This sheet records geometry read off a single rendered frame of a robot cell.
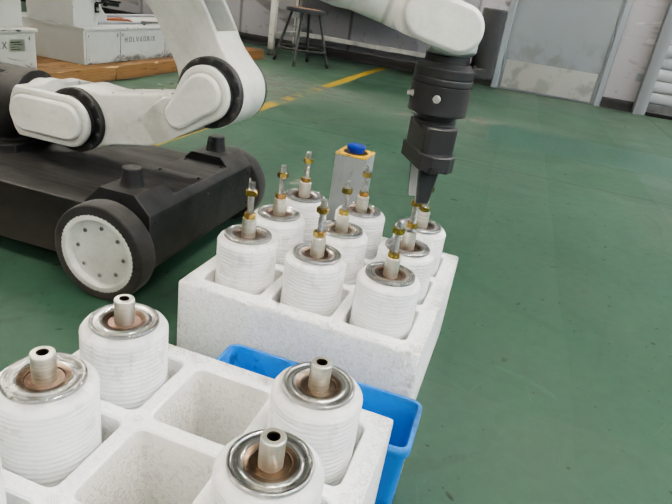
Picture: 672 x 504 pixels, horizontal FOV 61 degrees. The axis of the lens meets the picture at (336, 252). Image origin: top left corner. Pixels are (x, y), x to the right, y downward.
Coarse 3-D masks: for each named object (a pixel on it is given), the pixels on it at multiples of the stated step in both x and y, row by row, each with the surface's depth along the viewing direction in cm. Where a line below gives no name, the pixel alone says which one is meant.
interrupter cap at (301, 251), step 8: (296, 248) 89; (304, 248) 89; (328, 248) 90; (296, 256) 86; (304, 256) 86; (312, 256) 87; (328, 256) 88; (336, 256) 88; (312, 264) 85; (320, 264) 85; (328, 264) 85
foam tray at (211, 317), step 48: (384, 240) 116; (192, 288) 89; (432, 288) 99; (192, 336) 92; (240, 336) 89; (288, 336) 86; (336, 336) 83; (384, 336) 83; (432, 336) 97; (384, 384) 83
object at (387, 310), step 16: (368, 288) 82; (384, 288) 82; (400, 288) 82; (416, 288) 83; (352, 304) 88; (368, 304) 83; (384, 304) 82; (400, 304) 82; (416, 304) 86; (352, 320) 87; (368, 320) 84; (384, 320) 83; (400, 320) 84; (400, 336) 85
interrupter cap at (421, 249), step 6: (390, 240) 97; (390, 246) 94; (414, 246) 97; (420, 246) 96; (426, 246) 96; (402, 252) 93; (408, 252) 93; (414, 252) 93; (420, 252) 94; (426, 252) 94
